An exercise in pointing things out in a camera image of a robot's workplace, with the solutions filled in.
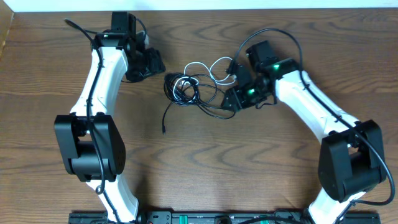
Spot white USB cable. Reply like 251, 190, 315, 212
172, 56, 238, 102

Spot black USB cable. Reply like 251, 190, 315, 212
161, 72, 237, 135

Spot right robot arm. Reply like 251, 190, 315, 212
222, 41, 392, 223

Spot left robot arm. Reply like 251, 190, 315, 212
54, 11, 165, 223

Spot cardboard box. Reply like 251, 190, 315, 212
0, 0, 14, 55

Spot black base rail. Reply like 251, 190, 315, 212
67, 209, 381, 224

